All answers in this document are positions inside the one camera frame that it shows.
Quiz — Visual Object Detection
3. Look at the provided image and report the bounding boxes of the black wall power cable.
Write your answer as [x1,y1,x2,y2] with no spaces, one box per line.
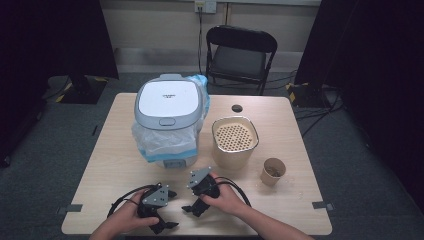
[197,10,205,76]

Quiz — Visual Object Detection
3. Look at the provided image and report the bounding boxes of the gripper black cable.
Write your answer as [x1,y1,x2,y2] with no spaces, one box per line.
[106,183,158,218]
[213,176,252,208]

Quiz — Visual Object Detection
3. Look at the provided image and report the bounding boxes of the person's left hand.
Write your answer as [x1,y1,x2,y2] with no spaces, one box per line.
[105,188,161,237]

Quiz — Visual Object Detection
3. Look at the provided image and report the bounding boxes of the black curtain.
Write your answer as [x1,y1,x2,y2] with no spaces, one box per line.
[294,0,424,214]
[0,0,120,168]

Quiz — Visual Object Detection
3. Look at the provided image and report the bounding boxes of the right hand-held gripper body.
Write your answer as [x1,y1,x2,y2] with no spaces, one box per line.
[187,166,221,201]

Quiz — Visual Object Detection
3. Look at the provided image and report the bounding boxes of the beige bucket with perforated strainer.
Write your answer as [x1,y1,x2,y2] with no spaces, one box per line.
[211,115,260,171]

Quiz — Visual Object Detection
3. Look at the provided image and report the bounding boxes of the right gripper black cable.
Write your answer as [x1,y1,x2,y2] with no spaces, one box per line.
[213,176,252,208]

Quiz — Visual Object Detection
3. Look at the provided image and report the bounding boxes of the black folding chair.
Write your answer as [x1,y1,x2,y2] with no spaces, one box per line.
[204,24,279,97]

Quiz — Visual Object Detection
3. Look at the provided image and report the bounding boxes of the black stand base striped tape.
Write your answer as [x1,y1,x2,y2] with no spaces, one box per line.
[285,81,332,109]

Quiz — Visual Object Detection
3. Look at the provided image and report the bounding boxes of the grey table edge bracket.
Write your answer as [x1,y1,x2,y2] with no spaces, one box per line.
[311,201,335,212]
[57,203,84,215]

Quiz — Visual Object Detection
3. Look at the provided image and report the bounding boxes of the black floor cables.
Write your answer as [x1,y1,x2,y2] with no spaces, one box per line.
[266,69,346,138]

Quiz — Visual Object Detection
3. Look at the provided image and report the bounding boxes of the white wall socket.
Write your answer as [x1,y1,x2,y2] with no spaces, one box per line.
[194,0,218,15]

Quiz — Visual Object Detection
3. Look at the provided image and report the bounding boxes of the white lidded trash can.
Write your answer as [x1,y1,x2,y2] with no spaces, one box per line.
[133,73,209,169]

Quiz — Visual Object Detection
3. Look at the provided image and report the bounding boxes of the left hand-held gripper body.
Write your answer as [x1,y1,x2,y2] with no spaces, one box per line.
[137,182,170,220]

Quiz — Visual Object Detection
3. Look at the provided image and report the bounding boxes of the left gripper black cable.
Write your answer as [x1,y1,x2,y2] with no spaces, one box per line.
[106,183,158,218]

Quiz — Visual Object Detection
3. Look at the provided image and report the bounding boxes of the person's right hand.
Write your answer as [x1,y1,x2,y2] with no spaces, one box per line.
[199,172,250,218]

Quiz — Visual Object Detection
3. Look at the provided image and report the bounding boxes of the clear plastic bin liner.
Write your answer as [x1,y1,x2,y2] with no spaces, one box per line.
[131,73,212,164]

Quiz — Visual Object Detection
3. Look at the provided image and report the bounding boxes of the brown paper cup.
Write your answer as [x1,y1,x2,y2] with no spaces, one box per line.
[259,157,287,187]

